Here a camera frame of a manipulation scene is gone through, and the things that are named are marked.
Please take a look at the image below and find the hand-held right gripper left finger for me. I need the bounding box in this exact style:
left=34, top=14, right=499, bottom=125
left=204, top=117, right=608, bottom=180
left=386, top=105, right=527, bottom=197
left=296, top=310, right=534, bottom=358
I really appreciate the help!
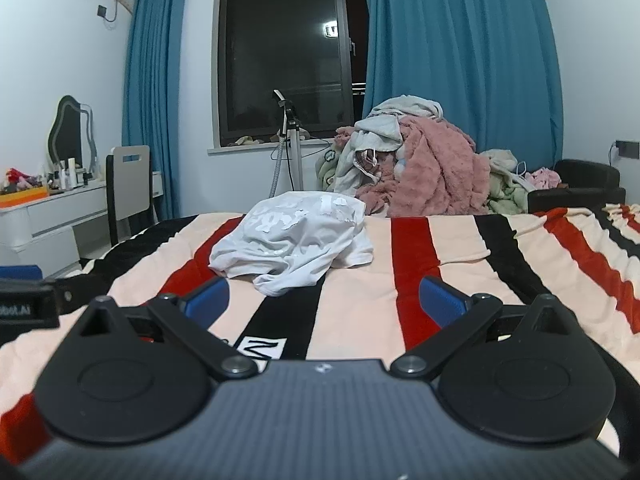
left=79, top=276, right=259, bottom=382

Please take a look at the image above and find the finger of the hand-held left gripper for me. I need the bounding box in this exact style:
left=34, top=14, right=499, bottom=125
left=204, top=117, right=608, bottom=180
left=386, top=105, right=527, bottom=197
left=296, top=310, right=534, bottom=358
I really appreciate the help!
left=44, top=274, right=98, bottom=317

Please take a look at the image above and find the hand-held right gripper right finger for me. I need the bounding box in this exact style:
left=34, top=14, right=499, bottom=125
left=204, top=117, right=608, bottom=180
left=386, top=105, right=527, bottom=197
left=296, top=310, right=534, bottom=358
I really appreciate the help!
left=389, top=275, right=577, bottom=381

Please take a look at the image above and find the white t-shirt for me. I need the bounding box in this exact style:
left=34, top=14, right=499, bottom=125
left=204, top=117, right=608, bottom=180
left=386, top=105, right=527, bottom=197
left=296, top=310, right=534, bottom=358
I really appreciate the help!
left=209, top=191, right=375, bottom=297

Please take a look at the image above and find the blue object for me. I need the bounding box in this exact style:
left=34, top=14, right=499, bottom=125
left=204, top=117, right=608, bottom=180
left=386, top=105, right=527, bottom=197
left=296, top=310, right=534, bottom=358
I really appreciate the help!
left=0, top=265, right=44, bottom=282

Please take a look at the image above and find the red black striped blanket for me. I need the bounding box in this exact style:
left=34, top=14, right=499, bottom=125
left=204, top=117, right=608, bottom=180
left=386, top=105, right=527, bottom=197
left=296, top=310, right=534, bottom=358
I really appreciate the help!
left=0, top=202, right=640, bottom=466

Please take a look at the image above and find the white dressing table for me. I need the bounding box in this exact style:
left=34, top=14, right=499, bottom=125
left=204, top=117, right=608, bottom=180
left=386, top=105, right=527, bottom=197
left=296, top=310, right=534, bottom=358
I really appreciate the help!
left=0, top=170, right=164, bottom=272

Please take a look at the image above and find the orange box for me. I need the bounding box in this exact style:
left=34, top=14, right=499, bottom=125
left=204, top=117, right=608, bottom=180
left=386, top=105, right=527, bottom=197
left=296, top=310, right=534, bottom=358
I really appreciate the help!
left=0, top=187, right=49, bottom=209

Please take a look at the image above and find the row of cosmetic bottles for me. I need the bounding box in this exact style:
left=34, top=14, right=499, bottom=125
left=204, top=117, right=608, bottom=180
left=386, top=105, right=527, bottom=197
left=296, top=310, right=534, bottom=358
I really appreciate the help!
left=47, top=157, right=97, bottom=192

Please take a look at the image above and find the pale green garment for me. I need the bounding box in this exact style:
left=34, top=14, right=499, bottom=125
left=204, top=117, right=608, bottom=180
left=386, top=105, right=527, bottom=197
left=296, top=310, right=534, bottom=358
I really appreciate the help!
left=486, top=170, right=531, bottom=216

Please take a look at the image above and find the colourful clutter pile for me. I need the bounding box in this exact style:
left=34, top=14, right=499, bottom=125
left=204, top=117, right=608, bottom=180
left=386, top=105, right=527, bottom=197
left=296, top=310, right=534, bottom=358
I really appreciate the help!
left=0, top=167, right=44, bottom=194

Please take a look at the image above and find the grey backed chair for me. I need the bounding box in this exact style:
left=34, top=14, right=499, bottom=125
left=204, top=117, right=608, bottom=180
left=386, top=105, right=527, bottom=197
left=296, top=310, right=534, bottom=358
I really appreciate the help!
left=105, top=145, right=157, bottom=248

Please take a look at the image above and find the small pink garment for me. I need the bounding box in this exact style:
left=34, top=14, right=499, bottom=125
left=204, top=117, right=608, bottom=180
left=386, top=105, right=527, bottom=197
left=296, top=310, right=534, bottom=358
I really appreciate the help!
left=529, top=167, right=562, bottom=192

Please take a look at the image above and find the wavy vanity mirror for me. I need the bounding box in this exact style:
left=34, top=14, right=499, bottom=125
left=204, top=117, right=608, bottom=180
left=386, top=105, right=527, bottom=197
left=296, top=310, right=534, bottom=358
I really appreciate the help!
left=47, top=95, right=99, bottom=169

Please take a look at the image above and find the white grey crumpled garment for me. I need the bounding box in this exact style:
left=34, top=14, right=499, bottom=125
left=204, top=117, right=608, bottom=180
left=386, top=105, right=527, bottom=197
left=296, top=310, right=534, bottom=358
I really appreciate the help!
left=334, top=132, right=401, bottom=196

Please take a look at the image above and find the garment steamer stand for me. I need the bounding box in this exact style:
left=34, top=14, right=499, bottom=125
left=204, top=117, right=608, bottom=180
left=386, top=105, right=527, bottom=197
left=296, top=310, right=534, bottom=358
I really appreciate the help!
left=269, top=89, right=307, bottom=199

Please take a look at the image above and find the green printed garment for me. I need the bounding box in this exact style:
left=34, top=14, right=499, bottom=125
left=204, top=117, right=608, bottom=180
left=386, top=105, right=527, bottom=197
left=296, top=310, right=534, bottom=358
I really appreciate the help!
left=315, top=147, right=352, bottom=193

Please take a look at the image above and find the black armchair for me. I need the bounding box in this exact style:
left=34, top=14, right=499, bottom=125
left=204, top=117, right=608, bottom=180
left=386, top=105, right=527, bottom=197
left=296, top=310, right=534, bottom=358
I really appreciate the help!
left=527, top=159, right=627, bottom=214

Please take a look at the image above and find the pale grey hoodie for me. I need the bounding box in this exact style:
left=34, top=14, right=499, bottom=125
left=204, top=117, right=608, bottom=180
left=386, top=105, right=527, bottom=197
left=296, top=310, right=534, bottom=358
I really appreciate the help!
left=355, top=94, right=444, bottom=153

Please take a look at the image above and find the blue curtain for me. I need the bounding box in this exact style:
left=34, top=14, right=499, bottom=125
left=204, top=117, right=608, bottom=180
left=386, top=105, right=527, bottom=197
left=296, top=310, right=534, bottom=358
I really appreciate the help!
left=122, top=0, right=189, bottom=224
left=360, top=0, right=563, bottom=173

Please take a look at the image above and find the dark window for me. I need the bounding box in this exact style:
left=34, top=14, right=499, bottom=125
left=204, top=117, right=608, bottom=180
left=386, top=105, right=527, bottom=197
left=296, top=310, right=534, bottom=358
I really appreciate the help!
left=212, top=0, right=371, bottom=149

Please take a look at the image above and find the white corded garment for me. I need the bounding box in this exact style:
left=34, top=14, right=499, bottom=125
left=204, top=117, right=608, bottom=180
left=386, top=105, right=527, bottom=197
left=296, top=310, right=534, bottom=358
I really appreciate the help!
left=479, top=149, right=532, bottom=192

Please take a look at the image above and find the wall socket with charger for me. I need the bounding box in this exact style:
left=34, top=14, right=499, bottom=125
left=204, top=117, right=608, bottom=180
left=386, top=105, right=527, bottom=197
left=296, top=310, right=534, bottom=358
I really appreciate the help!
left=610, top=139, right=640, bottom=163

